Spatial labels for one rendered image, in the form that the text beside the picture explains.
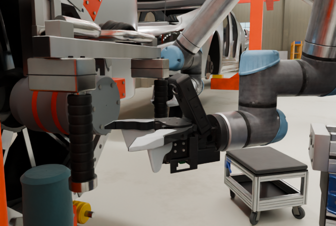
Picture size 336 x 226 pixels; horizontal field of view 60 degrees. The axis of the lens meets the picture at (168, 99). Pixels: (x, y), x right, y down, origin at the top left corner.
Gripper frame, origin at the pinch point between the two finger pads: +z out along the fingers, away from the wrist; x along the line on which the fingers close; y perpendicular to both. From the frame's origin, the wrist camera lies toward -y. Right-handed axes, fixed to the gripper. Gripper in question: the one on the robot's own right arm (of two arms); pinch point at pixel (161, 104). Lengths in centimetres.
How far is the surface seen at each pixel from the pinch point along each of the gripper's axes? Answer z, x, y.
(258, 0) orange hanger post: -348, 4, 90
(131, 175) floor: -136, -79, -83
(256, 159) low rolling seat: -111, 20, -49
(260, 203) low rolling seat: -94, 24, -69
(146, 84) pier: -832, -374, -71
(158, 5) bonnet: -327, -130, 88
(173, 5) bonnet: -328, -108, 86
